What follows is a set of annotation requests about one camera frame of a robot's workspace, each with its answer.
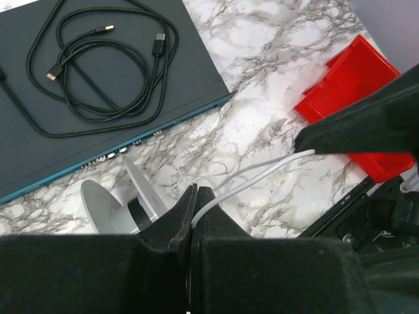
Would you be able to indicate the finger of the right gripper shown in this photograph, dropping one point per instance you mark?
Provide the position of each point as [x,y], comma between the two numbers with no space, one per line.
[386,121]

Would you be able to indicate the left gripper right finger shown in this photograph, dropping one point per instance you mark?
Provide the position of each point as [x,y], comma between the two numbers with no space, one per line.
[232,272]

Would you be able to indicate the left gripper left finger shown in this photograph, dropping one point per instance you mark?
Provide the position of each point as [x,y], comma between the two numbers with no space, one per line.
[142,273]

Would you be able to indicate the grey cable spool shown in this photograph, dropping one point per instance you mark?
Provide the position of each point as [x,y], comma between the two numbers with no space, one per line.
[108,216]

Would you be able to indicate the dark network switch box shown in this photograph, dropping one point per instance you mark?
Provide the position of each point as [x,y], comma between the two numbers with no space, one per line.
[81,79]

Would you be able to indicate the red plastic tray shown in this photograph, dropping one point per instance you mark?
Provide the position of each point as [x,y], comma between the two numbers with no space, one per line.
[354,73]

